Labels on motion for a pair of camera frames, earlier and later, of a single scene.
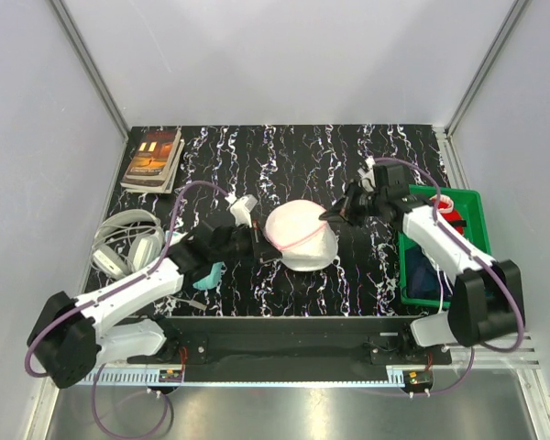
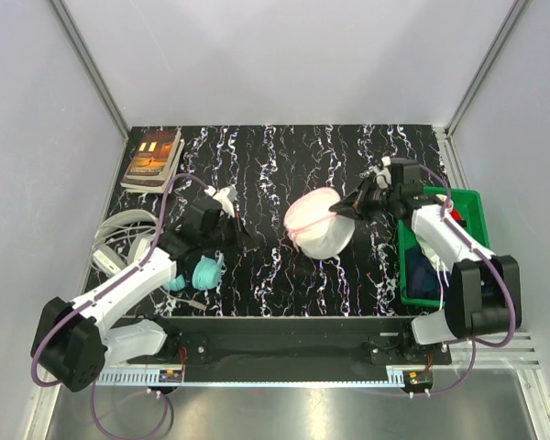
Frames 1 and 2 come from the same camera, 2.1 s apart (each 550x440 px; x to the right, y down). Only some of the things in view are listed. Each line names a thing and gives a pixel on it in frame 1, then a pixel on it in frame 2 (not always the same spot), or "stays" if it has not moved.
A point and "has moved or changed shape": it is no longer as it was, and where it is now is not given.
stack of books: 154,162 stays
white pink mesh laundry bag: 306,241 has moved or changed shape
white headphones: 127,241 stays
